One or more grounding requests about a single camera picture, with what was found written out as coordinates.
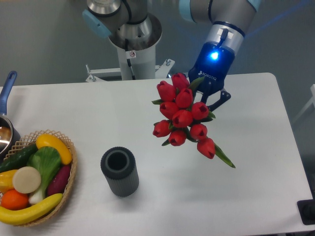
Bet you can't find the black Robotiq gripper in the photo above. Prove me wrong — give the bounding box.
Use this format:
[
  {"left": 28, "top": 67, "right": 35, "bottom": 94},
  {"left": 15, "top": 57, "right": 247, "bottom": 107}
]
[{"left": 188, "top": 42, "right": 235, "bottom": 111}]

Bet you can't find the red tulip bouquet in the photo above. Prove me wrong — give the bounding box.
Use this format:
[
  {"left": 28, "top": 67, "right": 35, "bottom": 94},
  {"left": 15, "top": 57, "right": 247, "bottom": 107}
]
[{"left": 152, "top": 73, "right": 235, "bottom": 168}]

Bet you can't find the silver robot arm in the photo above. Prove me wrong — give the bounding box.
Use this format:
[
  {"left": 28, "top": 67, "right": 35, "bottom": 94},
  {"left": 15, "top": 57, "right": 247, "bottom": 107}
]
[{"left": 82, "top": 0, "right": 260, "bottom": 111}]

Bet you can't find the dark grey ribbed vase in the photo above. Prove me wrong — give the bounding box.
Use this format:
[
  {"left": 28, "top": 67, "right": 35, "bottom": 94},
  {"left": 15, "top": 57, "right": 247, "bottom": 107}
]
[{"left": 100, "top": 147, "right": 139, "bottom": 197}]

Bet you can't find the black device table edge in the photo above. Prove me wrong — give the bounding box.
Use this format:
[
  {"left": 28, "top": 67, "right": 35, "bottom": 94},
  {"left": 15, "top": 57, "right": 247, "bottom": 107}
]
[{"left": 297, "top": 199, "right": 315, "bottom": 225}]

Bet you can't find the yellow squash top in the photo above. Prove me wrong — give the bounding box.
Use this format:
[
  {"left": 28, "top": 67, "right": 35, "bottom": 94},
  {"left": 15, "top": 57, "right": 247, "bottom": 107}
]
[{"left": 35, "top": 133, "right": 72, "bottom": 165}]

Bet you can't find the green bok choy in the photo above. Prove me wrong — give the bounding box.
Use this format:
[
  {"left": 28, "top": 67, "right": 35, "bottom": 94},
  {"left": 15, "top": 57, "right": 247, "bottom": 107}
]
[{"left": 27, "top": 147, "right": 61, "bottom": 205}]

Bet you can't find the purple sweet potato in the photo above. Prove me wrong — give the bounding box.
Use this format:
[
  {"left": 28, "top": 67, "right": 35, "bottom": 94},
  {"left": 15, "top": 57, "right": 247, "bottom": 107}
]
[{"left": 46, "top": 165, "right": 71, "bottom": 196}]

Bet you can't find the woven wicker basket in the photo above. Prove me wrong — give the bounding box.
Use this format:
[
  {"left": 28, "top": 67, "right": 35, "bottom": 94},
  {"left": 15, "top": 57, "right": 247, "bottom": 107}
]
[{"left": 0, "top": 130, "right": 77, "bottom": 227}]

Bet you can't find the dark green cucumber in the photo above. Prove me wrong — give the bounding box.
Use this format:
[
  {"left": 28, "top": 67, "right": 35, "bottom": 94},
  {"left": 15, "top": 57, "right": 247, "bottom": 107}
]
[{"left": 0, "top": 144, "right": 38, "bottom": 173}]

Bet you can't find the beige round disc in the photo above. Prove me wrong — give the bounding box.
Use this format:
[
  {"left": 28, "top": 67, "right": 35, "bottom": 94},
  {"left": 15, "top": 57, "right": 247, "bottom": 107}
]
[{"left": 12, "top": 166, "right": 41, "bottom": 194}]

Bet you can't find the yellow bell pepper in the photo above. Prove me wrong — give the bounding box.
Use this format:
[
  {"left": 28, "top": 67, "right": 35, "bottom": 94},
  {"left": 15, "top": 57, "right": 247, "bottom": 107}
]
[{"left": 0, "top": 170, "right": 17, "bottom": 193}]

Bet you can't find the orange fruit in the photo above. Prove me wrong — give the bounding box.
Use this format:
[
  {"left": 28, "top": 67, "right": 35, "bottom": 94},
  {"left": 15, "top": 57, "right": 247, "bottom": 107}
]
[{"left": 0, "top": 189, "right": 29, "bottom": 210}]

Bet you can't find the yellow banana front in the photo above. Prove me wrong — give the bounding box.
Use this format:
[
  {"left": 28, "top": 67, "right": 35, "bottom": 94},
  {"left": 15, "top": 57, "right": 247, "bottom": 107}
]
[{"left": 0, "top": 193, "right": 63, "bottom": 226}]

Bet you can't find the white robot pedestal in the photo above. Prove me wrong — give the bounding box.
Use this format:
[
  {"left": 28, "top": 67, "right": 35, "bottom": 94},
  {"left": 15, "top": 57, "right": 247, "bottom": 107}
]
[{"left": 86, "top": 45, "right": 175, "bottom": 82}]

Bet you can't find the white frame right edge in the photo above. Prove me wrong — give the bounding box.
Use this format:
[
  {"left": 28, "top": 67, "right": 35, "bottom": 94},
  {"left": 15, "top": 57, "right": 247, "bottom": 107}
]
[{"left": 293, "top": 84, "right": 315, "bottom": 125}]

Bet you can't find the blue handled saucepan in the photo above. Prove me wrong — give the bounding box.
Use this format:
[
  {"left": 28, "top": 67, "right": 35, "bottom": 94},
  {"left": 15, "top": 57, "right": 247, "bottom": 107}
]
[{"left": 0, "top": 71, "right": 20, "bottom": 163}]

